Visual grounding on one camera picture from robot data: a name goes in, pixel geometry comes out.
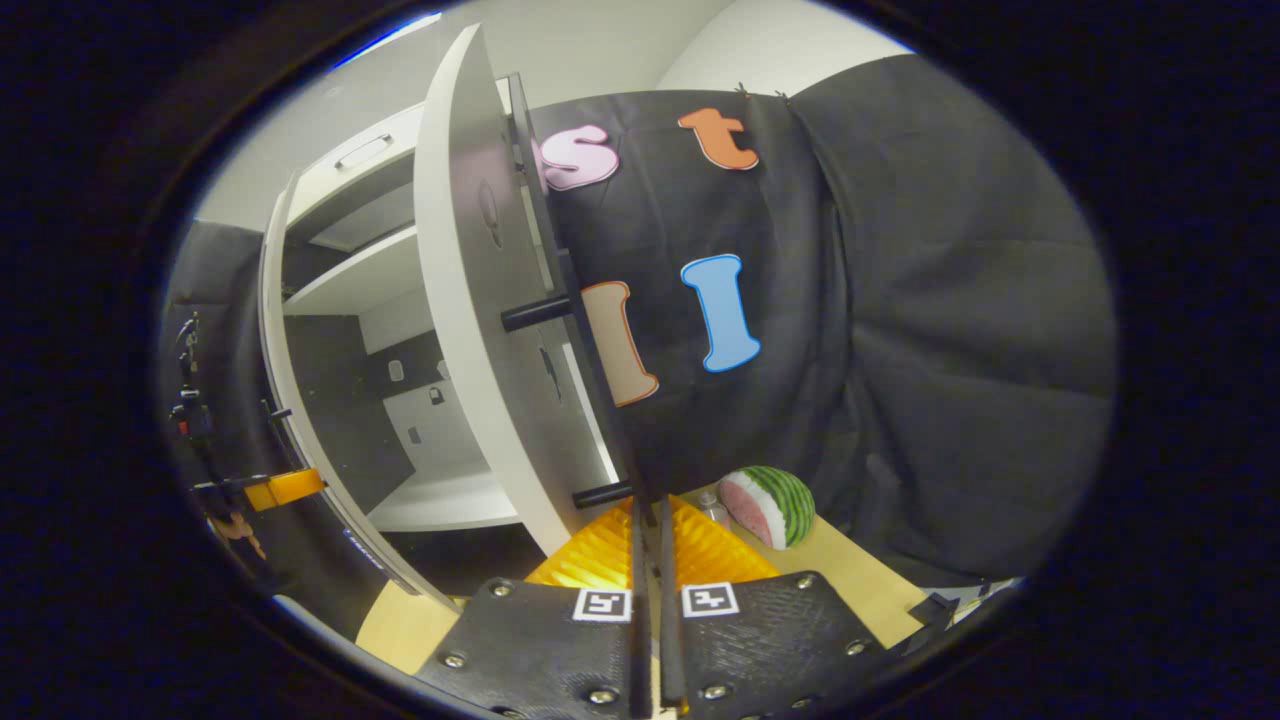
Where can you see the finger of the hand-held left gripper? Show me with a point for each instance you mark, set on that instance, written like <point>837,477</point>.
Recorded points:
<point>290,488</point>

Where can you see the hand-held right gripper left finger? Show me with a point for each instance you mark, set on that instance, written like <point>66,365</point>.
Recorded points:
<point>640,660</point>

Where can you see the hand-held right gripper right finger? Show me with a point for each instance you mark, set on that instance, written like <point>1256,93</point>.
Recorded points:
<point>670,660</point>

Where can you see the grey double-door shoe cabinet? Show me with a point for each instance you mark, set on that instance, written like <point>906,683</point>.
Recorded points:
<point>330,400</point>

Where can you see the white cabinet shelf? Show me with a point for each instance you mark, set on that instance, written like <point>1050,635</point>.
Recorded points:
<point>350,275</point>
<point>440,500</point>

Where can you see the grey cabinet drawer front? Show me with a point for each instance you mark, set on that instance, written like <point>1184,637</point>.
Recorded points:
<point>320,185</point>

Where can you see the black backdrop cloth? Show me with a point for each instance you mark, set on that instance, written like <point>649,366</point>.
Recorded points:
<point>230,300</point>
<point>950,300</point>

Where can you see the small silver object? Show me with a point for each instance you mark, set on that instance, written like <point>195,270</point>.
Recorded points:
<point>714,508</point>

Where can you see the watermelon slice toy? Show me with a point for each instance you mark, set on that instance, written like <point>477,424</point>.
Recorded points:
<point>775,505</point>

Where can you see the black binder clip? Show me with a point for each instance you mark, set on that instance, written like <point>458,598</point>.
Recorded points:
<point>760,92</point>

